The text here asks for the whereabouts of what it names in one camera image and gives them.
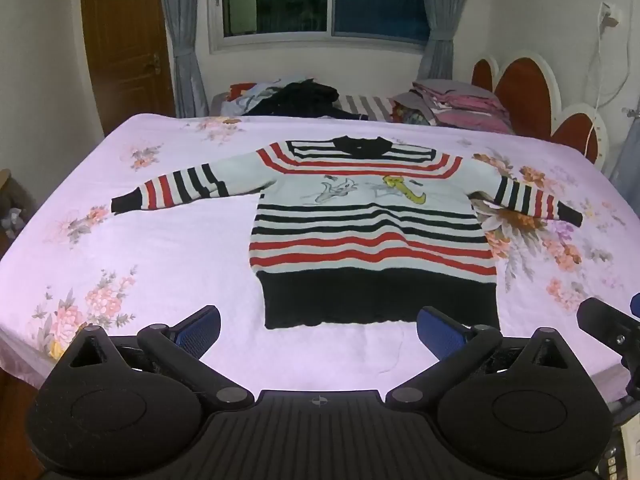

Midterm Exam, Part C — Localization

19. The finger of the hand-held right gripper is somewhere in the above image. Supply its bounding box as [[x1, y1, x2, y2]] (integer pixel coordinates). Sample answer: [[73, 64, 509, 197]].
[[576, 293, 640, 362]]

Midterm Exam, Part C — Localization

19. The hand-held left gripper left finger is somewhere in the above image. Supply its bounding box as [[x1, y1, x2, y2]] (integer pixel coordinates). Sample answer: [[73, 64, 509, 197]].
[[57, 305, 254, 410]]

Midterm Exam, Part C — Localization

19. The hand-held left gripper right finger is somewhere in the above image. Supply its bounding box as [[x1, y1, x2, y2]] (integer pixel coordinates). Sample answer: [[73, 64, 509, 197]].
[[385, 306, 583, 410]]

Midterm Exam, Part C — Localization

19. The striped knit sweater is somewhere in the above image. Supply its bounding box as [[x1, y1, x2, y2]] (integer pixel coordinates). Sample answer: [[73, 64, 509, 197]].
[[110, 135, 585, 331]]

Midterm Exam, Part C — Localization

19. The pile of light clothes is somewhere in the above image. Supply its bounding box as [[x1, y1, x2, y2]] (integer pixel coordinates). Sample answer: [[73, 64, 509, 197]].
[[219, 80, 281, 117]]

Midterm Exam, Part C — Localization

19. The pile of dark clothes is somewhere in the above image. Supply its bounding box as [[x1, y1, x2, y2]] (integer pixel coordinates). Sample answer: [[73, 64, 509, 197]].
[[250, 79, 342, 119]]

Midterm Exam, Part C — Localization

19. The bed with pink floral sheet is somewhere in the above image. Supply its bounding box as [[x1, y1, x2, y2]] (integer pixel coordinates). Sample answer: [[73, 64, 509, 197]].
[[0, 112, 640, 396]]

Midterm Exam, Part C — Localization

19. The grey-blue cloth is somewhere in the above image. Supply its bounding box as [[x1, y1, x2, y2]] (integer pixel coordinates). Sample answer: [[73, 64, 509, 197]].
[[606, 105, 640, 198]]

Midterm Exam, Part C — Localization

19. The stack of folded pink bedding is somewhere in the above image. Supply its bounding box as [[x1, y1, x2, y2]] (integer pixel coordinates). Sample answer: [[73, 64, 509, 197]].
[[392, 79, 517, 135]]

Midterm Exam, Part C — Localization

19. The grey striped cloth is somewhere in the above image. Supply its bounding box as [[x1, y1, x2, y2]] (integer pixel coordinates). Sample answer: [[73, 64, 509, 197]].
[[334, 94, 401, 122]]

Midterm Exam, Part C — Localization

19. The scalloped brown headboard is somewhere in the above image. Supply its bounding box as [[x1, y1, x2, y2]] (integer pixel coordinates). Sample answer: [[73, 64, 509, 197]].
[[470, 50, 609, 166]]

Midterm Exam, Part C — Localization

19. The grey curtain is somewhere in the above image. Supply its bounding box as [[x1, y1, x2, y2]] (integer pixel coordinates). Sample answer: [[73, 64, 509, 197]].
[[156, 0, 211, 120], [417, 0, 468, 83]]

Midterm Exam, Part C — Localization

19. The brown wooden door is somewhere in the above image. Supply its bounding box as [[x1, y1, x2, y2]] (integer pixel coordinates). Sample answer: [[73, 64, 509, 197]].
[[80, 0, 177, 136]]

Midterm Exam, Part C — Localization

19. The white charger cable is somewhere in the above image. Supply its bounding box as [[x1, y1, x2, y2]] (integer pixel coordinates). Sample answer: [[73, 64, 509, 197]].
[[580, 4, 632, 157]]

